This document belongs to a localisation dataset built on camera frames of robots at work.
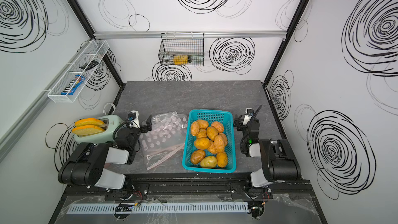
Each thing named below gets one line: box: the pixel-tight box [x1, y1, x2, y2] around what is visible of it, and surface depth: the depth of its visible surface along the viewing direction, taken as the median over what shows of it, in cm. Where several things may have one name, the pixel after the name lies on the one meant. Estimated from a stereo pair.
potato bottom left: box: [190, 149, 206, 165], surface depth 82 cm
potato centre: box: [206, 126, 219, 142], surface depth 88 cm
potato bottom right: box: [216, 151, 228, 168], surface depth 80 cm
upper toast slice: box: [74, 117, 105, 128], surface depth 77 cm
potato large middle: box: [193, 137, 210, 150], surface depth 82 cm
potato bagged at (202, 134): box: [196, 128, 208, 139], surface depth 89 cm
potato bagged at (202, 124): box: [196, 119, 209, 130], surface depth 93 cm
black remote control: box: [78, 59, 100, 71], surface depth 82 cm
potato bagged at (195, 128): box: [190, 121, 201, 137], surface depth 87 cm
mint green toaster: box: [74, 114, 124, 145], surface depth 79 cm
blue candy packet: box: [60, 74, 86, 95], surface depth 72 cm
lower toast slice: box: [71, 124, 106, 136], surface depth 75 cm
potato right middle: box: [214, 134, 225, 153], surface depth 82 cm
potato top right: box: [211, 120, 224, 134], surface depth 93 cm
